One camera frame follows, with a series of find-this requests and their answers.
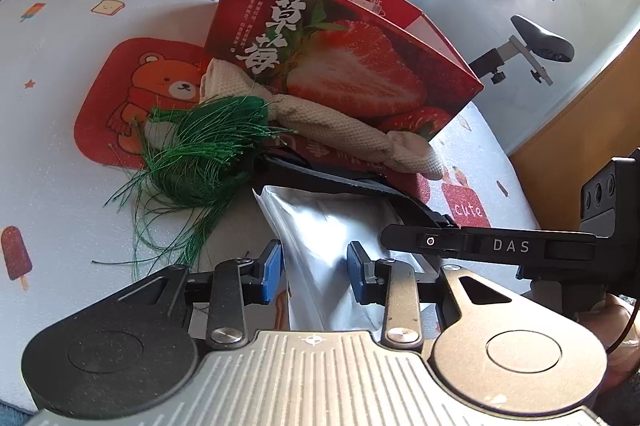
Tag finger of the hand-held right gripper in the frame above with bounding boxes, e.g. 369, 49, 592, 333
380, 224, 598, 263
389, 192, 460, 229

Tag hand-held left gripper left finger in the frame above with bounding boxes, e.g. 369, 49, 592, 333
117, 239, 286, 349

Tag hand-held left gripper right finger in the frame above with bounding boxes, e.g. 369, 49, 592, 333
346, 240, 507, 345

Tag silver foil bag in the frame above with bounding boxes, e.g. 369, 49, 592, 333
252, 185, 447, 335

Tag beige knitted cloth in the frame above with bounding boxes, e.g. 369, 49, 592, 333
200, 58, 446, 180

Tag green tassel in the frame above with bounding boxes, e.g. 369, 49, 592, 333
92, 95, 297, 281

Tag red strawberry print box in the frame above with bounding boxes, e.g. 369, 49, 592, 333
204, 0, 485, 143

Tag person's right hand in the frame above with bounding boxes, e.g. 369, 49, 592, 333
577, 290, 640, 389

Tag wooden cabinet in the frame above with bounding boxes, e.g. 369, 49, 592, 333
509, 40, 640, 233

